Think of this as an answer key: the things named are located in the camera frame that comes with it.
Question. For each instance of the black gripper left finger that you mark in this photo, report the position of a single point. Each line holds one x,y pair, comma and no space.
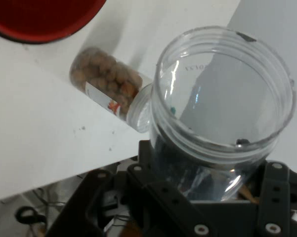
163,195

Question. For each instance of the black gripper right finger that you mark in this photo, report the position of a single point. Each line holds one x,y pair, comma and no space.
276,197

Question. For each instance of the clear plastic jar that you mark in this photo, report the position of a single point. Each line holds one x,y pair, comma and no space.
212,153

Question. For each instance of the nut jar with white lid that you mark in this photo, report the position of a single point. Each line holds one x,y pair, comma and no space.
101,74

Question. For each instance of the red bowl with black rim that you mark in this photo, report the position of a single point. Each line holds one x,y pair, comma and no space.
39,22

